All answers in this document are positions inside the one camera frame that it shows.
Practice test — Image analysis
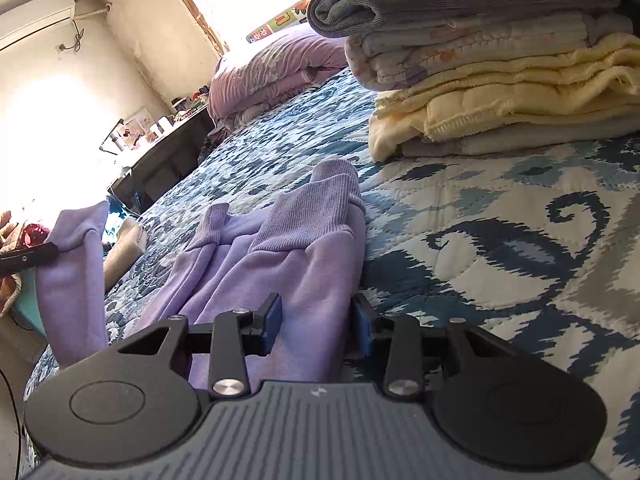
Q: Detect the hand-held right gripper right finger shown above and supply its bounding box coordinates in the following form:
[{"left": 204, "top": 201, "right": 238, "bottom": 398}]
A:
[{"left": 351, "top": 295, "right": 502, "bottom": 402}]

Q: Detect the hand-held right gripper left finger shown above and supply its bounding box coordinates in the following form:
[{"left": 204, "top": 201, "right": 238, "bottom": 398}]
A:
[{"left": 116, "top": 292, "right": 284, "bottom": 402}]

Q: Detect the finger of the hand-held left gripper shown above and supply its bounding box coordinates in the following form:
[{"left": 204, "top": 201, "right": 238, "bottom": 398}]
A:
[{"left": 0, "top": 241, "right": 60, "bottom": 277}]

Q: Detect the purple sweatshirt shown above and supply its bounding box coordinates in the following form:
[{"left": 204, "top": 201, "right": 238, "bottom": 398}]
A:
[{"left": 37, "top": 157, "right": 369, "bottom": 396}]

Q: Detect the beige sweater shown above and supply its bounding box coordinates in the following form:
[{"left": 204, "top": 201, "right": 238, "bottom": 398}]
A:
[{"left": 101, "top": 216, "right": 149, "bottom": 295}]

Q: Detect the dark desk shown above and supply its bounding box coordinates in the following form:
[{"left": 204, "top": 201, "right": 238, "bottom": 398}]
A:
[{"left": 106, "top": 107, "right": 217, "bottom": 214}]

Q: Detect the blue patterned bed quilt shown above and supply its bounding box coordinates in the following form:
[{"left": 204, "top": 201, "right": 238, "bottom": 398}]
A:
[{"left": 25, "top": 67, "right": 640, "bottom": 480}]

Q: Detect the white air conditioner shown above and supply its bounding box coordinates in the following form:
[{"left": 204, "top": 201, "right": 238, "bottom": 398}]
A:
[{"left": 0, "top": 0, "right": 77, "bottom": 52}]

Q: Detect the purple pillow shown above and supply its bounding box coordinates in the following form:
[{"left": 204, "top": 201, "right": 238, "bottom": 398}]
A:
[{"left": 206, "top": 25, "right": 352, "bottom": 132}]

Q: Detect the yellow folded blanket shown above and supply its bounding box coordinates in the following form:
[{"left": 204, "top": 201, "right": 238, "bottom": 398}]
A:
[{"left": 369, "top": 32, "right": 640, "bottom": 162}]

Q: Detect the white floral folded blanket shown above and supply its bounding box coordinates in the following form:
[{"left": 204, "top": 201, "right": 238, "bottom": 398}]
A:
[{"left": 344, "top": 11, "right": 635, "bottom": 93}]

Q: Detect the colourful alphabet mat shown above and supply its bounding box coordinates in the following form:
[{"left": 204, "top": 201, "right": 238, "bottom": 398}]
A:
[{"left": 245, "top": 0, "right": 315, "bottom": 44}]

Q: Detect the grey folded sweater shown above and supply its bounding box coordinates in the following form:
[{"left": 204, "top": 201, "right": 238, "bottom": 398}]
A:
[{"left": 306, "top": 0, "right": 624, "bottom": 39}]

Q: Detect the picture frame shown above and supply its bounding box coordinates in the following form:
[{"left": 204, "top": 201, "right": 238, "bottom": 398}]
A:
[{"left": 111, "top": 106, "right": 154, "bottom": 152}]

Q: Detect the black cable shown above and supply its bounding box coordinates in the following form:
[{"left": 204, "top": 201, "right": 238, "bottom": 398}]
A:
[{"left": 0, "top": 367, "right": 25, "bottom": 480}]

